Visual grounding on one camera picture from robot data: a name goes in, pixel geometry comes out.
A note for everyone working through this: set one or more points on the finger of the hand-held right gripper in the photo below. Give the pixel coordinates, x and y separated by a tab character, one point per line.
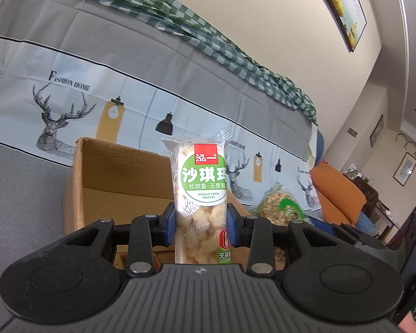
322	226

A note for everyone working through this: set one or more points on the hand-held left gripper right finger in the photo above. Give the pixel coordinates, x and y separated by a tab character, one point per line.
233	225

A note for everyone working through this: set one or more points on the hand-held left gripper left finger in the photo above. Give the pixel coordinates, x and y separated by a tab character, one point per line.
168	225

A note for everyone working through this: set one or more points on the green label nut snack packet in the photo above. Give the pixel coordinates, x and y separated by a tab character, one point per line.
277	208

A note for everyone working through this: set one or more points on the white puffed rice snack packet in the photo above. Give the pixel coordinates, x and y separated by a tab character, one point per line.
201	187

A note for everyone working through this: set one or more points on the brown cardboard box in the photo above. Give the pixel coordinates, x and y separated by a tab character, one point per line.
124	173

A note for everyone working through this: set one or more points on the orange cushion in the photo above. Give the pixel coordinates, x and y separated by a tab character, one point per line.
336	190

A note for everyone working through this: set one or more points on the dark wooden furniture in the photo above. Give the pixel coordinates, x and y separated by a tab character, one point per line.
367	194

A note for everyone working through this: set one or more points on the small dark framed picture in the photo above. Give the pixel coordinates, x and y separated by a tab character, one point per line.
377	131

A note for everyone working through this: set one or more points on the green checked cloth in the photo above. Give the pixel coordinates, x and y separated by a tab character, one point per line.
228	62

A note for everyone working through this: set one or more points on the grey deer print sofa cover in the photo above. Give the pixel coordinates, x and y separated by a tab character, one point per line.
90	76

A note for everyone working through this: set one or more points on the white framed wall picture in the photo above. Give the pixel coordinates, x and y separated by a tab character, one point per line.
405	169

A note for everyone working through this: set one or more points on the wall light switch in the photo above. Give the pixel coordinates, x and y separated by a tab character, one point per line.
353	132

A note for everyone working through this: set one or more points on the curved wall hooks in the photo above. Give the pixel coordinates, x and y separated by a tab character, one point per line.
410	144

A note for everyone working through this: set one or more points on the framed yellow wall picture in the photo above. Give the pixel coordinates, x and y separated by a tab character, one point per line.
343	7

